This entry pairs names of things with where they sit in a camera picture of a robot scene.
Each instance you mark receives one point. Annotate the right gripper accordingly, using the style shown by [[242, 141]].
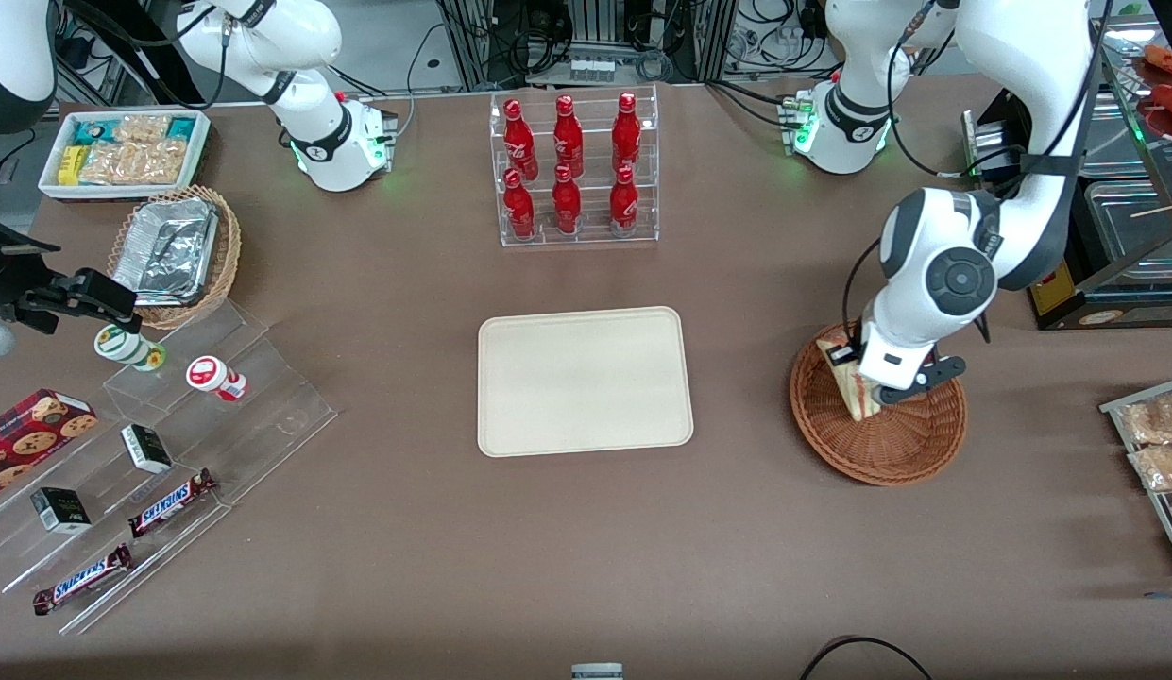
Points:
[[2, 283]]

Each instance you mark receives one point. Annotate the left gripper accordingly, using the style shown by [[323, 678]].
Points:
[[844, 353]]

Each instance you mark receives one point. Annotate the triangular sandwich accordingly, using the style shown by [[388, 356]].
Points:
[[867, 404]]

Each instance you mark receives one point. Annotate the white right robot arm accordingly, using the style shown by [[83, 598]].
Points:
[[312, 38]]

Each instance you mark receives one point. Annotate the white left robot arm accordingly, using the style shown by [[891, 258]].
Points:
[[1020, 57]]

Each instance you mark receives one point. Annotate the brown round wicker basket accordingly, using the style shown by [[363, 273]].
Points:
[[888, 453]]

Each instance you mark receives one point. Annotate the light wicker basket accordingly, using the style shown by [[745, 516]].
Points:
[[222, 255]]

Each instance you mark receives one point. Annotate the tray of packaged snacks right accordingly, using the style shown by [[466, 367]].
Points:
[[1114, 408]]

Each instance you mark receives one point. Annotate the beige rectangular tray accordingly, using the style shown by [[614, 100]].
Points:
[[586, 382]]

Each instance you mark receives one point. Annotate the green sunflower lidded jar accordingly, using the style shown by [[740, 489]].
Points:
[[127, 346]]

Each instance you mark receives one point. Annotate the crumpled foil pack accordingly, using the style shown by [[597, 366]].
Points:
[[184, 210], [161, 260]]

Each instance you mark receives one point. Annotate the yellow snack pack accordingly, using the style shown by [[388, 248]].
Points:
[[71, 163]]

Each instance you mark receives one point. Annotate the red tartan cookie box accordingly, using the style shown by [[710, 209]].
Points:
[[28, 430]]

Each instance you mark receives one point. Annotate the clear bag of crackers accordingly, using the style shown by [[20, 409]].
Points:
[[132, 163], [144, 127]]

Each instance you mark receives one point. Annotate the red lidded small jar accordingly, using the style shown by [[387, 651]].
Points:
[[212, 376]]

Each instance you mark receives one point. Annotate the small black carton box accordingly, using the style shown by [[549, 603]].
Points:
[[146, 449], [61, 510]]

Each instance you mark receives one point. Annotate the teal snack pack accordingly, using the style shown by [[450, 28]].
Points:
[[93, 129], [181, 127]]

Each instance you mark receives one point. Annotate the white snack bin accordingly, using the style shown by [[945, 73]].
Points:
[[200, 151]]

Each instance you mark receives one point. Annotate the clear acrylic stepped display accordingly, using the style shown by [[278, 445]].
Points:
[[264, 416]]

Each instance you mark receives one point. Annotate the Snickers chocolate bar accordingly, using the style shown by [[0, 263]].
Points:
[[170, 503], [82, 578]]

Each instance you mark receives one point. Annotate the steel food warmer cabinet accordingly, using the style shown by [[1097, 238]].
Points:
[[1133, 236]]

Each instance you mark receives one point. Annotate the red cola bottle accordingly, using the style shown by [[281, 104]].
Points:
[[518, 137], [519, 206], [624, 200], [566, 203], [626, 132], [567, 137]]

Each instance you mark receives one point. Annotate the clear acrylic bottle rack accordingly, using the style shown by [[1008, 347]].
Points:
[[590, 236]]

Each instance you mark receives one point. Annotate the small grey device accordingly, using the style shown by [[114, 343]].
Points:
[[597, 672]]

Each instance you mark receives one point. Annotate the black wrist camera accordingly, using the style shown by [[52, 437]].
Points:
[[843, 354]]

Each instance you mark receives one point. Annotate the aluminium equipment frame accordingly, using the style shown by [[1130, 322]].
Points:
[[595, 38]]

